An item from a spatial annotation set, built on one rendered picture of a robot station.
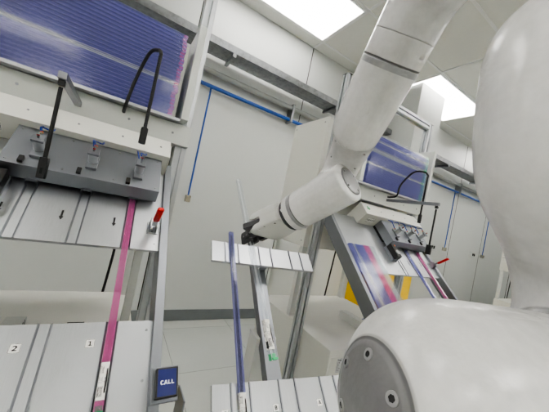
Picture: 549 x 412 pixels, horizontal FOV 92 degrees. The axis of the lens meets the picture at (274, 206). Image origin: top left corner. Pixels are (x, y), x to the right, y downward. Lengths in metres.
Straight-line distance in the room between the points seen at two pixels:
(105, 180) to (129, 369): 0.45
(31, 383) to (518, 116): 0.72
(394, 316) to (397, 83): 0.36
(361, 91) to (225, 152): 2.22
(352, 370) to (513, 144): 0.17
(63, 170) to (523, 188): 0.83
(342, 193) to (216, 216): 2.15
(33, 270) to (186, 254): 1.06
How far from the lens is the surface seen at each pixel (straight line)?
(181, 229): 2.53
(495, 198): 0.24
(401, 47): 0.46
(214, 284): 2.76
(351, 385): 0.19
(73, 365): 0.68
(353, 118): 0.47
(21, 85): 1.02
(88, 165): 0.84
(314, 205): 0.54
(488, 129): 0.24
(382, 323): 0.18
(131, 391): 0.68
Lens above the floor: 1.15
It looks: 1 degrees up
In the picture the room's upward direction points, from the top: 12 degrees clockwise
